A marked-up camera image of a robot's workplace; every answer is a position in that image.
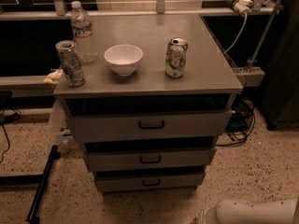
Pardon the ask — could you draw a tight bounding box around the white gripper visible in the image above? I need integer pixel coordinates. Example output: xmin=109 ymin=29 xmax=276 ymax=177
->
xmin=197 ymin=207 xmax=217 ymax=224

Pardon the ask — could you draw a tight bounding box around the grey drawer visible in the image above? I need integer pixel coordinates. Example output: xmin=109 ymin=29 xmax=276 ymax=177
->
xmin=95 ymin=172 xmax=206 ymax=192
xmin=67 ymin=110 xmax=232 ymax=143
xmin=83 ymin=147 xmax=216 ymax=172

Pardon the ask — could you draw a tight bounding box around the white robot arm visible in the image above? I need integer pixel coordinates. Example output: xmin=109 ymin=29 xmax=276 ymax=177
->
xmin=196 ymin=198 xmax=299 ymax=224

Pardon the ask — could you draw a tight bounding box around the grey drawer cabinet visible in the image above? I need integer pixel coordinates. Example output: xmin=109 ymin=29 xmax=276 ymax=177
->
xmin=54 ymin=15 xmax=242 ymax=182

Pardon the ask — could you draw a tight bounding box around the metal diagonal rod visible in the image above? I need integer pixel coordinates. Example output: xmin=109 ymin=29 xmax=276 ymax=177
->
xmin=243 ymin=0 xmax=282 ymax=72

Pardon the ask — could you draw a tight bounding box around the green white soda can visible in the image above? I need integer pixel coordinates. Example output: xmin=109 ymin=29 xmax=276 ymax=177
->
xmin=165 ymin=37 xmax=188 ymax=78

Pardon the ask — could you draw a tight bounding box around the black metal floor stand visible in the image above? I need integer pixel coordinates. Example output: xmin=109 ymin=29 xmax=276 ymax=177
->
xmin=0 ymin=145 xmax=61 ymax=224

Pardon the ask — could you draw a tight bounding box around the clear plastic bag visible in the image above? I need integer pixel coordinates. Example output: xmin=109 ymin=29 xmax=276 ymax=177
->
xmin=46 ymin=98 xmax=78 ymax=150

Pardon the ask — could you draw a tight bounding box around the white bowl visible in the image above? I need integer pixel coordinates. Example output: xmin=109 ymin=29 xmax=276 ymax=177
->
xmin=104 ymin=44 xmax=143 ymax=77

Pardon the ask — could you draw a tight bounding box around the yellow crumpled wrapper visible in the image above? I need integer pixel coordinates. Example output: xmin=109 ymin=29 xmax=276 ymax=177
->
xmin=44 ymin=70 xmax=62 ymax=85

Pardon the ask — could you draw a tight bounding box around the white power strip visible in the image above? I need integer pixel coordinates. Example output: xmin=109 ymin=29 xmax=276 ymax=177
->
xmin=225 ymin=0 xmax=252 ymax=15

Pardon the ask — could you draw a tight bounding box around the silver tall can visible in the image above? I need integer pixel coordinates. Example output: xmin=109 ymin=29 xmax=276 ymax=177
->
xmin=55 ymin=40 xmax=85 ymax=87

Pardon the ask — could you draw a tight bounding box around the clear plastic water bottle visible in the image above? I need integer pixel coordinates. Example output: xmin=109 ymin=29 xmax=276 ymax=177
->
xmin=71 ymin=1 xmax=96 ymax=63

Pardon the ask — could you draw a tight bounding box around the black cable bundle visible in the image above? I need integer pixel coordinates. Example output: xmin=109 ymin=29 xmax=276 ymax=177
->
xmin=215 ymin=96 xmax=256 ymax=147

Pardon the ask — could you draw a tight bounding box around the white power cable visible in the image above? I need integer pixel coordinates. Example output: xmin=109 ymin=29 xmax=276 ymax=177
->
xmin=221 ymin=12 xmax=249 ymax=55

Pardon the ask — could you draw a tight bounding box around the black cable left floor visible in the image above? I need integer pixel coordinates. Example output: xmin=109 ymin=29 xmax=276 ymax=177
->
xmin=0 ymin=91 xmax=21 ymax=164

